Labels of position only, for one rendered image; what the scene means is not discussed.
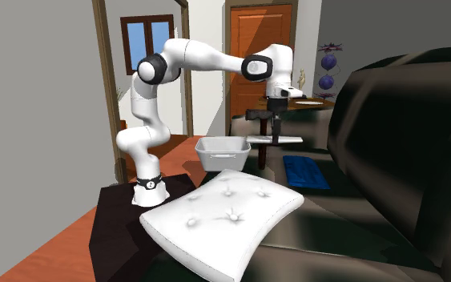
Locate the dark leather sofa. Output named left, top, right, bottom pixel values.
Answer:
left=147, top=44, right=451, bottom=282

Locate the purple ball ornament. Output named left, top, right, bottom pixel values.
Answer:
left=312, top=42, right=344, bottom=100

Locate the brown framed window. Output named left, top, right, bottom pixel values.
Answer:
left=119, top=14, right=175, bottom=76

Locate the brown wooden doorway frame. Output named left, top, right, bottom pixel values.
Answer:
left=91, top=0, right=195, bottom=185

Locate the dark robot stand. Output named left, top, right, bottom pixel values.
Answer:
left=88, top=173, right=207, bottom=282

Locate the orange wooden door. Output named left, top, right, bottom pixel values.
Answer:
left=224, top=0, right=299, bottom=136

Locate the white flat board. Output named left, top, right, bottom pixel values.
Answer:
left=246, top=135, right=304, bottom=145

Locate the brown wooden side table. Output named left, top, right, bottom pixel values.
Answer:
left=244, top=95, right=336, bottom=171

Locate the white plastic tub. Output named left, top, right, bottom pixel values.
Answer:
left=194, top=135, right=252, bottom=173

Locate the white tufted cushion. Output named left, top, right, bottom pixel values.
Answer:
left=139, top=167, right=306, bottom=282

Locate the blue folded cloth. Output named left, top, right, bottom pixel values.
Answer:
left=281, top=155, right=332, bottom=191

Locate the small pale figurine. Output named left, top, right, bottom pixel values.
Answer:
left=296, top=68, right=308, bottom=91

